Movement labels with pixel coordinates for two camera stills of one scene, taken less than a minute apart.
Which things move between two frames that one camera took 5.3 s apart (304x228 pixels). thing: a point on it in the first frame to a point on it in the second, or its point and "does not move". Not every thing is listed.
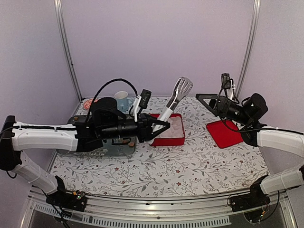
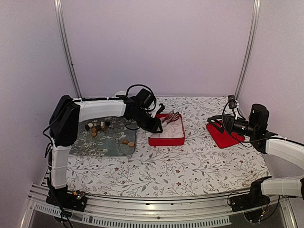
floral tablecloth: (216, 158) does not move
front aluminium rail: (184, 211) does not move
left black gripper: (145, 121) to (154, 127)
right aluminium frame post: (256, 12) does not move
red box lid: (224, 133) does not move
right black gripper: (223, 105) to (228, 121)
